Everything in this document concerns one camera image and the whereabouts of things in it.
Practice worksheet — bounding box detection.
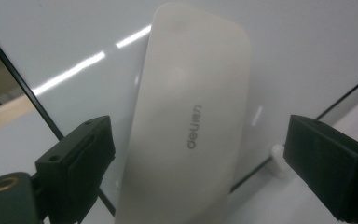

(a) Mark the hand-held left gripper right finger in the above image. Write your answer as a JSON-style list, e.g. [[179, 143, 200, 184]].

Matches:
[[282, 114, 358, 223]]

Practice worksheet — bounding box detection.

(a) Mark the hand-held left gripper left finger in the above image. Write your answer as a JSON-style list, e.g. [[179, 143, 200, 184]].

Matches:
[[34, 115, 117, 224]]

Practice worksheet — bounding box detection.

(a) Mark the white whiteboard eraser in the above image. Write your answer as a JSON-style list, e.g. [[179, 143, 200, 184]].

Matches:
[[114, 2, 252, 224]]

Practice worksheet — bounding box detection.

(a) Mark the light wooden table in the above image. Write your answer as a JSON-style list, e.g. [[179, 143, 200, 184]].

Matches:
[[0, 94, 35, 136]]

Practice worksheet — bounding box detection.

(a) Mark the white whiteboard with black rim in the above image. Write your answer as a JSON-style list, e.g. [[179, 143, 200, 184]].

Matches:
[[0, 0, 358, 218]]

